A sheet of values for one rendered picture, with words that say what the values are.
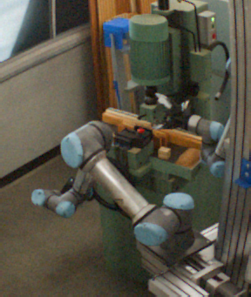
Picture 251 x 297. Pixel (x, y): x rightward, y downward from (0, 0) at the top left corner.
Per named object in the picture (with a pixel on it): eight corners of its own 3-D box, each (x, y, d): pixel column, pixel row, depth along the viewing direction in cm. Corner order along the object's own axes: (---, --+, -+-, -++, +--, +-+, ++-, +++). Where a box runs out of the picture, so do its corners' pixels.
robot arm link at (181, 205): (198, 220, 248) (200, 193, 242) (179, 237, 239) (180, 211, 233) (174, 212, 255) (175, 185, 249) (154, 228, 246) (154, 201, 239)
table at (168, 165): (71, 153, 314) (71, 142, 312) (110, 127, 336) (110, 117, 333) (179, 191, 282) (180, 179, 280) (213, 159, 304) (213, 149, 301)
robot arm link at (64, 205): (80, 197, 269) (61, 187, 275) (63, 208, 262) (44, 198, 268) (81, 211, 273) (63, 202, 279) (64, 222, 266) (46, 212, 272)
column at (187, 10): (153, 131, 339) (148, 3, 305) (176, 115, 354) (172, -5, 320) (190, 143, 327) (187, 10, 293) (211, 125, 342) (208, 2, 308)
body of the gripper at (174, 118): (161, 109, 275) (186, 117, 269) (172, 105, 282) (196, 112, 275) (159, 126, 277) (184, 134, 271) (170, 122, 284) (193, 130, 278)
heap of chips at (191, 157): (173, 163, 292) (174, 155, 290) (190, 149, 302) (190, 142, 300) (191, 168, 287) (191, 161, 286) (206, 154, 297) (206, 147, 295)
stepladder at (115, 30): (120, 195, 432) (96, 25, 383) (143, 179, 449) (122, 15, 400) (139, 201, 422) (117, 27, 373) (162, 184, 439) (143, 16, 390)
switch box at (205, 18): (198, 43, 309) (197, 14, 301) (207, 37, 316) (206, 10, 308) (208, 45, 305) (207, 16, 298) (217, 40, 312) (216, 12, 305)
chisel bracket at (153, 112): (139, 122, 310) (139, 105, 306) (156, 111, 319) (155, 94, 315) (152, 126, 306) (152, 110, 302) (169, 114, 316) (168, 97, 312)
